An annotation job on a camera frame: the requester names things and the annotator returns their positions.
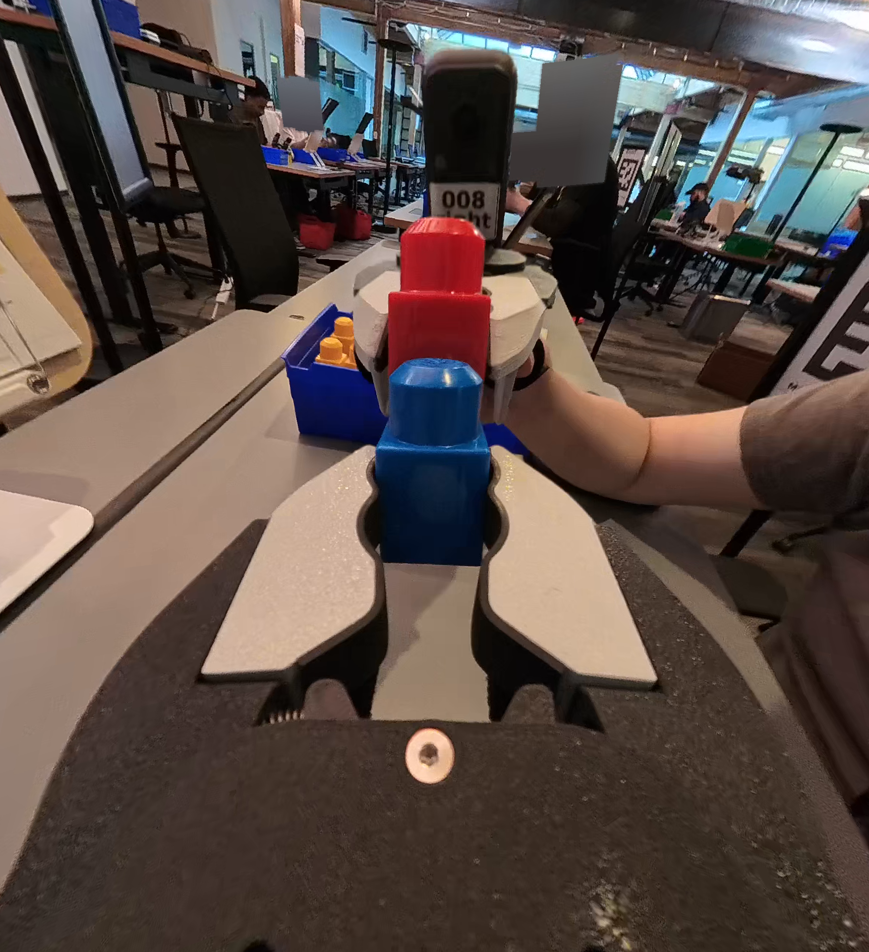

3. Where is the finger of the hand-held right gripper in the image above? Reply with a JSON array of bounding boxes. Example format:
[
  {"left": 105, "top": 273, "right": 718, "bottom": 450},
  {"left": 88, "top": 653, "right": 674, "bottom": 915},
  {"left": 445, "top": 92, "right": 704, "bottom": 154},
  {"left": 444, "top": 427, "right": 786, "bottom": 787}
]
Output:
[
  {"left": 488, "top": 271, "right": 559, "bottom": 425},
  {"left": 352, "top": 260, "right": 404, "bottom": 417}
]

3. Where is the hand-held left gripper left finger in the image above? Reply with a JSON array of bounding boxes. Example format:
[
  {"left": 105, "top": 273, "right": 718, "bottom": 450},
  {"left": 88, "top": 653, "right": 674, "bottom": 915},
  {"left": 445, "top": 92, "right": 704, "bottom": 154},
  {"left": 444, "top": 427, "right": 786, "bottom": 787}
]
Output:
[{"left": 198, "top": 445, "right": 390, "bottom": 718}]

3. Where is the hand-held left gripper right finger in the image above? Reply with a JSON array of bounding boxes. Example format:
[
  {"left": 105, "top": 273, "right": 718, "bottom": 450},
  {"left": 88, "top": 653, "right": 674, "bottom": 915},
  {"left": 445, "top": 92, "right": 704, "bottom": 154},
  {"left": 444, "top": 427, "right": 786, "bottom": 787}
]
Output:
[{"left": 470, "top": 445, "right": 660, "bottom": 720}]

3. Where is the cluster of assembled block steps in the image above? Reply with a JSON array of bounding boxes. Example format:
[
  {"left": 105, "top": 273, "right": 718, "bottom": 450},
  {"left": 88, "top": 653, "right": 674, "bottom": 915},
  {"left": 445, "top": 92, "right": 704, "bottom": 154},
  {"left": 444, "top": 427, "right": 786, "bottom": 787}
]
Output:
[{"left": 315, "top": 316, "right": 357, "bottom": 369}]

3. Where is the red one-stud block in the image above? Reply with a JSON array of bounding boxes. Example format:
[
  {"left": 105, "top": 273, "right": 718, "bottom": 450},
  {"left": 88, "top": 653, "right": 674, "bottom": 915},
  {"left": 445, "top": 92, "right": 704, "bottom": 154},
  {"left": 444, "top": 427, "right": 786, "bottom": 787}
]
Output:
[{"left": 387, "top": 218, "right": 492, "bottom": 380}]

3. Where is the blue plastic bin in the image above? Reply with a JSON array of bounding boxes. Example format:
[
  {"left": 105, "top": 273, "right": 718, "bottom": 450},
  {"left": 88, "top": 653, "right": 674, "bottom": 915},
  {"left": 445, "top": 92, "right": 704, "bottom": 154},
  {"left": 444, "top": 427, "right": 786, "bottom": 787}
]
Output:
[{"left": 282, "top": 303, "right": 532, "bottom": 458}]

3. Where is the blue two-stud block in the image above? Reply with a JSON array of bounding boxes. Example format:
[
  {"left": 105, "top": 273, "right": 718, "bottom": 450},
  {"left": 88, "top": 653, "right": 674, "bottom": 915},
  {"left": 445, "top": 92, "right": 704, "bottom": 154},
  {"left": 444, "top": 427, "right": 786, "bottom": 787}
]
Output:
[{"left": 375, "top": 358, "right": 492, "bottom": 566}]

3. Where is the person's right hand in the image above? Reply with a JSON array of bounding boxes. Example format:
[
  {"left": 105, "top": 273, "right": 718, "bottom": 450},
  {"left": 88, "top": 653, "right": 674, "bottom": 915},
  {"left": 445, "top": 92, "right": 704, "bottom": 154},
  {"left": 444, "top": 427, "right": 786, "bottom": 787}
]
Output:
[{"left": 482, "top": 350, "right": 599, "bottom": 480}]

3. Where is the row of office desks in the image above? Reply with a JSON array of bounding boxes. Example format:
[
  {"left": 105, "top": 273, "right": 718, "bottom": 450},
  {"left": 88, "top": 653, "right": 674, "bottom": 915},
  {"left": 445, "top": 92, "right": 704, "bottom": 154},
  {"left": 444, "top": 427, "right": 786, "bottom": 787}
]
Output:
[{"left": 259, "top": 141, "right": 428, "bottom": 224}]

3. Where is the small marker code sign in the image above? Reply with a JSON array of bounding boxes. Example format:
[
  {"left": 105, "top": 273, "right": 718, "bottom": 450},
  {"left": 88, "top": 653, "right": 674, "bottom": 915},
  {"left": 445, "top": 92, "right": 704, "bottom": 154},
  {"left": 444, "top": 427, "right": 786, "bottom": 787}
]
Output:
[{"left": 616, "top": 147, "right": 647, "bottom": 209}]

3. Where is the black high-back office chair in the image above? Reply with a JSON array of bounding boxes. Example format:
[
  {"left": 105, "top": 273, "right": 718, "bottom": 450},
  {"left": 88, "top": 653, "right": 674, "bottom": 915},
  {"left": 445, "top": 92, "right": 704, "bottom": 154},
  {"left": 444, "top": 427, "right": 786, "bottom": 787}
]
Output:
[{"left": 172, "top": 113, "right": 301, "bottom": 312}]

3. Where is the grey waste bin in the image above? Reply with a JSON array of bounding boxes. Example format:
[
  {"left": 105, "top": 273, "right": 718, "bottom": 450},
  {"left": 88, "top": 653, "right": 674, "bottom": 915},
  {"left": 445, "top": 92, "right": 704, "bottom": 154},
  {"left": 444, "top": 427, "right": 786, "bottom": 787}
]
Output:
[{"left": 681, "top": 292, "right": 751, "bottom": 343}]

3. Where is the brown cardboard box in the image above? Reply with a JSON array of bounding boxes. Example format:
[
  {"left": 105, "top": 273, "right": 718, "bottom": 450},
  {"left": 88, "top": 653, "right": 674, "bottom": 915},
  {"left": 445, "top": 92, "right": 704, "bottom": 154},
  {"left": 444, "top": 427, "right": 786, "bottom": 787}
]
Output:
[{"left": 696, "top": 338, "right": 777, "bottom": 403}]

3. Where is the black swivel chair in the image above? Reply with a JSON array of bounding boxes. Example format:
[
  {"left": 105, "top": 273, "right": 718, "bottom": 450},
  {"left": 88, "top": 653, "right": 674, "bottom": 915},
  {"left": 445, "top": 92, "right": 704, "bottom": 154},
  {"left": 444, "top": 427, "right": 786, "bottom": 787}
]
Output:
[{"left": 125, "top": 186, "right": 208, "bottom": 298}]

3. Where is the white stand base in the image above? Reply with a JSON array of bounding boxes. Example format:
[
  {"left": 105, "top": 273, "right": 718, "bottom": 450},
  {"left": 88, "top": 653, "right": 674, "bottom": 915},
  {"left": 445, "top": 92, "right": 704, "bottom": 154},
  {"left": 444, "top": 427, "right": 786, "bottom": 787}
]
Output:
[{"left": 0, "top": 482, "right": 95, "bottom": 650}]

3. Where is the wooden top black desk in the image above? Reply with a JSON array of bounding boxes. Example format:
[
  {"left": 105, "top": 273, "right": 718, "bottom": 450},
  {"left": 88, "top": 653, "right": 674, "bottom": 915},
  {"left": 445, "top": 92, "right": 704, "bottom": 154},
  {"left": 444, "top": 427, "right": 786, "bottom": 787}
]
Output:
[{"left": 0, "top": 0, "right": 257, "bottom": 98}]

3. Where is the black screen easel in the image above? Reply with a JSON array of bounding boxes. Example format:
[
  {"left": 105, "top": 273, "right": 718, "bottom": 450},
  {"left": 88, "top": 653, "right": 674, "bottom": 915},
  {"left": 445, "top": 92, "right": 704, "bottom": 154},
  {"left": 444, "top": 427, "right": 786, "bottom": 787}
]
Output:
[{"left": 0, "top": 0, "right": 164, "bottom": 373}]

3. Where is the wooden display board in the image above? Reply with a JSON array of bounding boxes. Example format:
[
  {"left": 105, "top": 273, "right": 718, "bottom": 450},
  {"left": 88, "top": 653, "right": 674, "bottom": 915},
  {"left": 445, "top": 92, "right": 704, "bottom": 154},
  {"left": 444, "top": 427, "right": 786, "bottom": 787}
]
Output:
[{"left": 0, "top": 122, "right": 95, "bottom": 440}]

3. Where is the framed marker code sign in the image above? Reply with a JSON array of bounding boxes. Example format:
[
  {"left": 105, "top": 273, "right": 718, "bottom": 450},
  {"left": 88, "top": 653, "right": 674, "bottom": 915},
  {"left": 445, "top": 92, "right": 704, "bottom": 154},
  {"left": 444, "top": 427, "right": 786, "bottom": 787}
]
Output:
[{"left": 750, "top": 223, "right": 869, "bottom": 403}]

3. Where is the framed grey screen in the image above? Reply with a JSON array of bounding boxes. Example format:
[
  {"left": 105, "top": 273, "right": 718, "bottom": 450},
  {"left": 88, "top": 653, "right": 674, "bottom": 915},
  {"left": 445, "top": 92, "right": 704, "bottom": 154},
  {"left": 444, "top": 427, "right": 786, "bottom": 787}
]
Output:
[{"left": 55, "top": 0, "right": 154, "bottom": 213}]

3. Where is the black floor lamp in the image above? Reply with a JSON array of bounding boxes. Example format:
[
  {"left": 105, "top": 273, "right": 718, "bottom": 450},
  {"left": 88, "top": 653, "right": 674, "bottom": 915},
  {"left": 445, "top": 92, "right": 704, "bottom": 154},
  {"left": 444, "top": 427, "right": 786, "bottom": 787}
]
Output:
[{"left": 772, "top": 122, "right": 864, "bottom": 242}]

